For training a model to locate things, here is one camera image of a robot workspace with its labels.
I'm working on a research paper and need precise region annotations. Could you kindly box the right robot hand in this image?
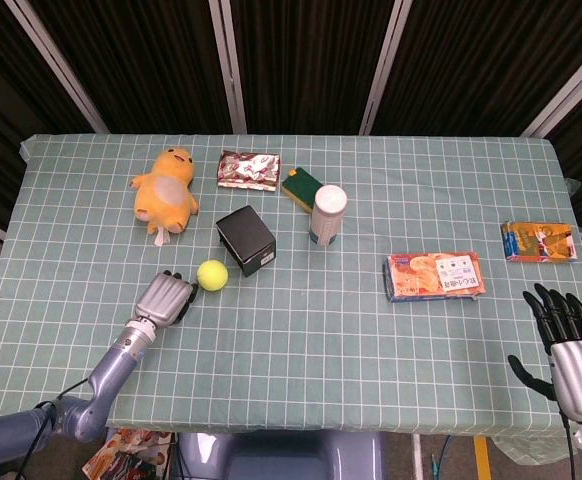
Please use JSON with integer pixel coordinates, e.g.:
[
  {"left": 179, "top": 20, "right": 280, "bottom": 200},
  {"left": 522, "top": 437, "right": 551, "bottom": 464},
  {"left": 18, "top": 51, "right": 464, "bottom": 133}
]
[{"left": 507, "top": 283, "right": 582, "bottom": 424}]

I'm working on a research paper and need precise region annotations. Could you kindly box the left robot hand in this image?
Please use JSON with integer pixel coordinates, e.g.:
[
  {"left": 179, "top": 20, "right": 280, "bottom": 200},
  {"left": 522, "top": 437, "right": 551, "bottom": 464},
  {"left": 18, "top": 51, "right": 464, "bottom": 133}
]
[{"left": 134, "top": 270, "right": 200, "bottom": 329}]

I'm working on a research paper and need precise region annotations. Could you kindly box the yellow tennis ball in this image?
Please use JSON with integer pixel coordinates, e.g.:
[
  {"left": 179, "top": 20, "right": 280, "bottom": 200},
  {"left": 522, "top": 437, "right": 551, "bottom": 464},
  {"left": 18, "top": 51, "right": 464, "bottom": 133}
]
[{"left": 196, "top": 259, "right": 230, "bottom": 292}]

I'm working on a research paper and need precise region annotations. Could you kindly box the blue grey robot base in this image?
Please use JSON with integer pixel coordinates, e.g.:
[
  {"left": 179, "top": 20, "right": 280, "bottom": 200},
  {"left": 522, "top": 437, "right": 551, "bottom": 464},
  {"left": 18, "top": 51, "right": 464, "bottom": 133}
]
[{"left": 177, "top": 431, "right": 387, "bottom": 480}]

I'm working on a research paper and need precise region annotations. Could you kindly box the black cardboard box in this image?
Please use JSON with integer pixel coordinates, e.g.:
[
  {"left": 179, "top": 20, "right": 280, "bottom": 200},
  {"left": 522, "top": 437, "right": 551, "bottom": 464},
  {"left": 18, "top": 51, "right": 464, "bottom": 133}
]
[{"left": 215, "top": 204, "right": 278, "bottom": 278}]

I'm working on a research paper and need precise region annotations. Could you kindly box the small orange snack pack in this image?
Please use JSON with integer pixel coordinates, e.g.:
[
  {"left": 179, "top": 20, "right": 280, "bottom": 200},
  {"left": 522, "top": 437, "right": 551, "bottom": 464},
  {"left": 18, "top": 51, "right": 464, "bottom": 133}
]
[{"left": 500, "top": 220, "right": 579, "bottom": 264}]

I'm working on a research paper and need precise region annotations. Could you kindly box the orange biscuit box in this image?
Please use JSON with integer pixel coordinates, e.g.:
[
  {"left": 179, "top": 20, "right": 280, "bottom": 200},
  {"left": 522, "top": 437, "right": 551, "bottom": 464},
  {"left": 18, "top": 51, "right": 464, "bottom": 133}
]
[{"left": 382, "top": 251, "right": 487, "bottom": 304}]

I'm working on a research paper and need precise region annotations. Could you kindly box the yellow plush duck toy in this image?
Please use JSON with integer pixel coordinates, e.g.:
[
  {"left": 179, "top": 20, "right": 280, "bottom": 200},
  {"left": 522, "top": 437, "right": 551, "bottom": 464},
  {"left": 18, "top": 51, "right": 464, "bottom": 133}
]
[{"left": 130, "top": 147, "right": 201, "bottom": 248}]

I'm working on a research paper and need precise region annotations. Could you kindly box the silver red snack packet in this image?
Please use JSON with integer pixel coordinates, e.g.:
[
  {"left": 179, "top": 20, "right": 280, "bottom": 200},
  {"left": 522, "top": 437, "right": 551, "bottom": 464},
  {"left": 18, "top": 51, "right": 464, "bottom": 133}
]
[{"left": 216, "top": 150, "right": 281, "bottom": 193}]

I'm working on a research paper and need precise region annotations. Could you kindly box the colourful printed bag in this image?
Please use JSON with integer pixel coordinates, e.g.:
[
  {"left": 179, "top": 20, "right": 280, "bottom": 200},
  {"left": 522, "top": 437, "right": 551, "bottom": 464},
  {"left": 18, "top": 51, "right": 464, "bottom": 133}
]
[{"left": 81, "top": 427, "right": 177, "bottom": 480}]

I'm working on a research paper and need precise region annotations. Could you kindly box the green checkered tablecloth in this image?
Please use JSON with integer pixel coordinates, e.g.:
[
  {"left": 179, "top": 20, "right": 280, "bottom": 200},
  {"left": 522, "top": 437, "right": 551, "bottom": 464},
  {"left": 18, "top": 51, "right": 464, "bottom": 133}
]
[{"left": 0, "top": 133, "right": 582, "bottom": 461}]

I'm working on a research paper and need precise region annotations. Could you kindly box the green yellow sponge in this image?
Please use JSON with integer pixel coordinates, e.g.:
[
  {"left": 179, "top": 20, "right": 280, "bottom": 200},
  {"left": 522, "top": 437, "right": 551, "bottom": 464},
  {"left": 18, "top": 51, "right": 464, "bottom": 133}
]
[{"left": 280, "top": 167, "right": 327, "bottom": 216}]

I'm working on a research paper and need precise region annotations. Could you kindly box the white cylindrical bottle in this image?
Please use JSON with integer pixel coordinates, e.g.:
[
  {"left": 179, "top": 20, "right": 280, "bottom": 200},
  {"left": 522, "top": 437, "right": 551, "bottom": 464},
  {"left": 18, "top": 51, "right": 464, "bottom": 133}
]
[{"left": 308, "top": 184, "right": 348, "bottom": 248}]

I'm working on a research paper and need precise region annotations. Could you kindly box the black folding screen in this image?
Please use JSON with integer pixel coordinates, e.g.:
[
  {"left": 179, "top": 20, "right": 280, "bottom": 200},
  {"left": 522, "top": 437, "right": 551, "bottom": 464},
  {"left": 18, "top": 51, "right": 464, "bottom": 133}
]
[{"left": 0, "top": 0, "right": 582, "bottom": 246}]

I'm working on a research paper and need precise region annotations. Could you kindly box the green floor cable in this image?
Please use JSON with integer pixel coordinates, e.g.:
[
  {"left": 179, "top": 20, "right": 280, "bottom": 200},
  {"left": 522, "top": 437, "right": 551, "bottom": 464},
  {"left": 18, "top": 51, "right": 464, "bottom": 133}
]
[{"left": 428, "top": 433, "right": 453, "bottom": 480}]

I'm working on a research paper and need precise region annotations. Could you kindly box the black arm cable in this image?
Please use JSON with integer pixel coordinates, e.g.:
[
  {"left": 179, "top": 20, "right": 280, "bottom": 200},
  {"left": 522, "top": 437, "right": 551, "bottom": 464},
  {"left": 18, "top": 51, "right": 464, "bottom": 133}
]
[{"left": 11, "top": 378, "right": 92, "bottom": 480}]

